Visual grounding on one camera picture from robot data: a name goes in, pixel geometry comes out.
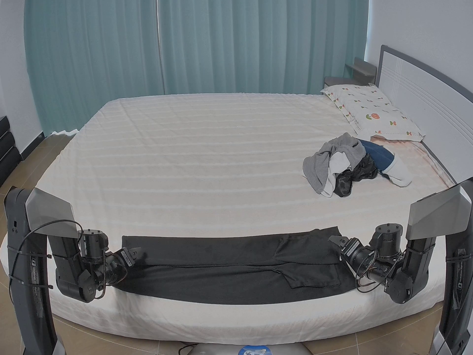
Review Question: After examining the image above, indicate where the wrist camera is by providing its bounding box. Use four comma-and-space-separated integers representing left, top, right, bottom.
79, 229, 109, 263
370, 223, 403, 261

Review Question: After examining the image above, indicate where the white printed pillow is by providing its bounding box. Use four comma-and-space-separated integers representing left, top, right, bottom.
320, 84, 425, 142

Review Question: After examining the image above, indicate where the black cable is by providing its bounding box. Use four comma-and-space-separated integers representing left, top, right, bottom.
179, 340, 202, 355
9, 220, 84, 302

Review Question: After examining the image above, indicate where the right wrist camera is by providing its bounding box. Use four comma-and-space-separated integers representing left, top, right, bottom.
370, 223, 403, 261

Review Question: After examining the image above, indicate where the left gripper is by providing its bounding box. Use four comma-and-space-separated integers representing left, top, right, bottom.
105, 247, 147, 284

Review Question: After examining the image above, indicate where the black chest of drawers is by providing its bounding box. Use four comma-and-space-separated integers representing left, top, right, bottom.
0, 116, 21, 184

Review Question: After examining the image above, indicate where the bed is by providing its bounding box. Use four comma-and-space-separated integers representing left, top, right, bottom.
0, 45, 473, 346

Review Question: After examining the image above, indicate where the grey bedside table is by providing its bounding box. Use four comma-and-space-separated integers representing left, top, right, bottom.
323, 57, 377, 87

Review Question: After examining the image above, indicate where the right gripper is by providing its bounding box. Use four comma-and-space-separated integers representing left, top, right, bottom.
328, 235, 374, 274

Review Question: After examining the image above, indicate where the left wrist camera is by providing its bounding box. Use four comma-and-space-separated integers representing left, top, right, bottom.
79, 229, 109, 263

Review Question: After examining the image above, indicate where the black T-shirt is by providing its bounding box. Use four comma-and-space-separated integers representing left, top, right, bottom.
116, 227, 357, 305

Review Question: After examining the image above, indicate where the blue-green curtain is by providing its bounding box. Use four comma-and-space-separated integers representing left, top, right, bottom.
23, 0, 165, 137
157, 0, 370, 95

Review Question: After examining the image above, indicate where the pile of clothes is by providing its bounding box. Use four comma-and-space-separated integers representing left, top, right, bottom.
303, 132, 412, 199

